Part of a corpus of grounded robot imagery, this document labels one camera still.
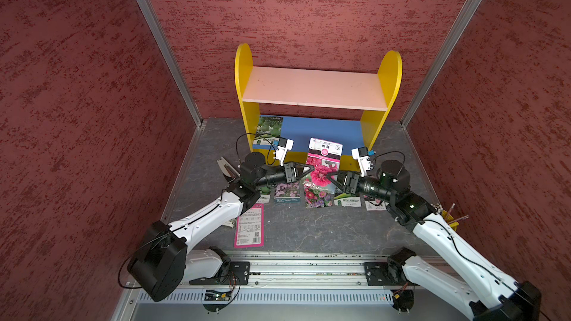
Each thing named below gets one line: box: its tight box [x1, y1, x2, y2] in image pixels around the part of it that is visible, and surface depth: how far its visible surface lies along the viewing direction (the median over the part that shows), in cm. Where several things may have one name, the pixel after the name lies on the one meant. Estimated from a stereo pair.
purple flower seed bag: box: [273, 182, 301, 204], surface depth 94 cm
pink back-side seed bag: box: [234, 203, 265, 249], surface depth 85 cm
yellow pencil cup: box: [440, 209, 459, 232], surface depth 79 cm
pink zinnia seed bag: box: [303, 179, 334, 209], surface depth 94 cm
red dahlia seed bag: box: [305, 137, 343, 188], surface depth 71 cm
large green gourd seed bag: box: [255, 185, 272, 204], surface depth 94 cm
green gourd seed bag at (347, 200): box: [333, 192, 363, 208], surface depth 94 cm
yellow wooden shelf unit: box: [234, 43, 403, 170], surface depth 77 cm
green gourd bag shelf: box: [252, 115, 284, 146], surface depth 100 cm
